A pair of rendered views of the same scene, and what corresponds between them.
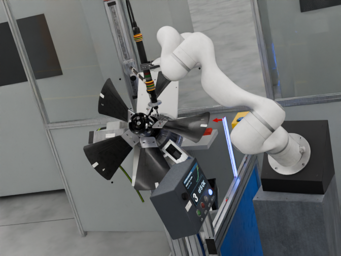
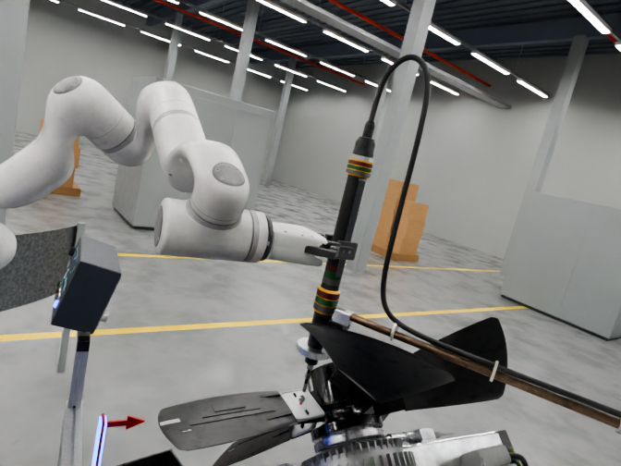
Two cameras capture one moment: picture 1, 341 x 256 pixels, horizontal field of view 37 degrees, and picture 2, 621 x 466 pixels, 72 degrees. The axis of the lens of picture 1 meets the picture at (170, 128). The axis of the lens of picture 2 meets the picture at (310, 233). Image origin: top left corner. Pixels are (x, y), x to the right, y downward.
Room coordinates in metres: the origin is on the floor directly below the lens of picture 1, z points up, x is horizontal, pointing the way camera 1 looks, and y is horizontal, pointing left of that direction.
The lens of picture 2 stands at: (2.91, -0.61, 1.65)
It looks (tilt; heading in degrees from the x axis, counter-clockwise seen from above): 10 degrees down; 125
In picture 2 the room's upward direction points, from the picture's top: 13 degrees clockwise
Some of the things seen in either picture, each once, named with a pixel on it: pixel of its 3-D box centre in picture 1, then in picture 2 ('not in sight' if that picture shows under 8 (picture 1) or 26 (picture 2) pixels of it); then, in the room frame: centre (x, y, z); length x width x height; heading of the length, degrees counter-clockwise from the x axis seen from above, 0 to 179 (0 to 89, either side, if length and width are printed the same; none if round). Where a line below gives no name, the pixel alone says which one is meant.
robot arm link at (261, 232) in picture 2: not in sight; (251, 236); (2.44, -0.11, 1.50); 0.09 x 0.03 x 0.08; 155
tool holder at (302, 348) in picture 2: (152, 95); (324, 329); (2.53, 0.05, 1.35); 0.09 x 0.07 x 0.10; 10
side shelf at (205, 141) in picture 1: (186, 140); not in sight; (3.06, -0.08, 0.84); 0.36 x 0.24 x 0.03; 65
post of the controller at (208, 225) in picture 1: (206, 216); (79, 372); (1.88, -0.06, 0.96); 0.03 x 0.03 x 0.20; 65
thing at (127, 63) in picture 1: (129, 66); not in sight; (3.13, 0.16, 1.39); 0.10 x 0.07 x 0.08; 10
